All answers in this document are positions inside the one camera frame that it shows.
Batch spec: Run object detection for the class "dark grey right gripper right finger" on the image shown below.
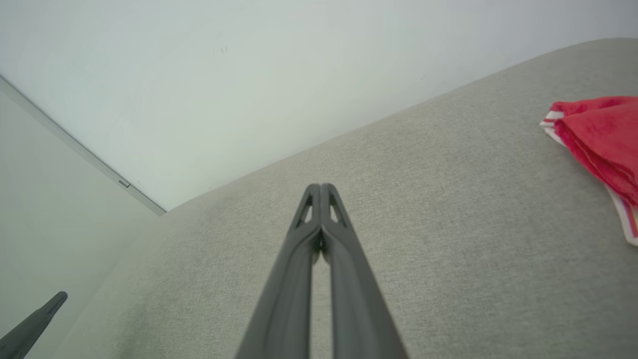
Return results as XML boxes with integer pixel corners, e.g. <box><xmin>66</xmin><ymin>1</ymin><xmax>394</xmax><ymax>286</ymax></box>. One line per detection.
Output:
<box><xmin>321</xmin><ymin>183</ymin><xmax>409</xmax><ymax>359</ymax></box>

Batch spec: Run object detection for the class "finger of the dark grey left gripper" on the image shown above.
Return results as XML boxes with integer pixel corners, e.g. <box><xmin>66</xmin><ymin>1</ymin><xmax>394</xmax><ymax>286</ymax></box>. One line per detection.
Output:
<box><xmin>0</xmin><ymin>291</ymin><xmax>68</xmax><ymax>359</ymax></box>

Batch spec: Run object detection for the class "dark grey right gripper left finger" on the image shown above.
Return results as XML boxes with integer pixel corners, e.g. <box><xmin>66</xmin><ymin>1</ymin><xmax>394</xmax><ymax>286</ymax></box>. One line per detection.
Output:
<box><xmin>235</xmin><ymin>183</ymin><xmax>322</xmax><ymax>359</ymax></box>

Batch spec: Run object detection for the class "red white jersey shirt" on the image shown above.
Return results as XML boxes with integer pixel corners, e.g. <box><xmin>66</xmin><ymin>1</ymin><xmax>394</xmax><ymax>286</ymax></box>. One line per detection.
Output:
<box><xmin>540</xmin><ymin>96</ymin><xmax>638</xmax><ymax>246</ymax></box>

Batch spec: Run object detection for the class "grey fabric sofa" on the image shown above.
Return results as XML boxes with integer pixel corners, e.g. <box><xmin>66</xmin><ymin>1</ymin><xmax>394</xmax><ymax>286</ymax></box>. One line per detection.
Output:
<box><xmin>50</xmin><ymin>37</ymin><xmax>638</xmax><ymax>359</ymax></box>

